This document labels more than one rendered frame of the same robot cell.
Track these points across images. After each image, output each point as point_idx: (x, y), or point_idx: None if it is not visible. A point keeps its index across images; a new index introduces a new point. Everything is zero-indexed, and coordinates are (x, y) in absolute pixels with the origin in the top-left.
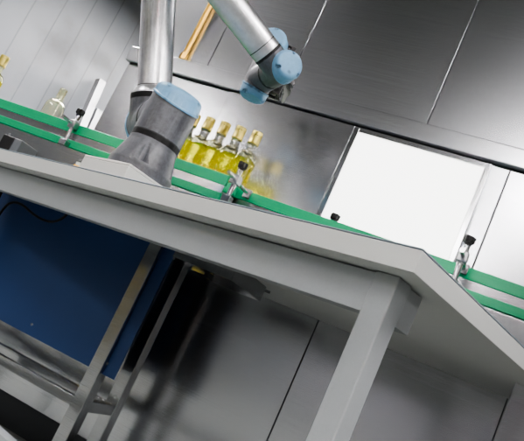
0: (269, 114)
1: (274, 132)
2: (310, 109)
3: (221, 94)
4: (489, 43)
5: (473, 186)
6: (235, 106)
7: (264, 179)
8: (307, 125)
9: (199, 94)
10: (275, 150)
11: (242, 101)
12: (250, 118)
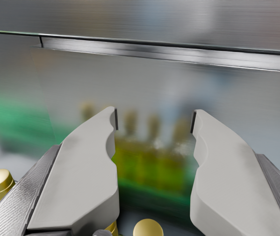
0: (139, 87)
1: (167, 129)
2: (254, 49)
3: (24, 44)
4: None
5: None
6: (61, 80)
7: (182, 205)
8: (254, 106)
9: None
10: (183, 163)
11: (67, 67)
12: (104, 103)
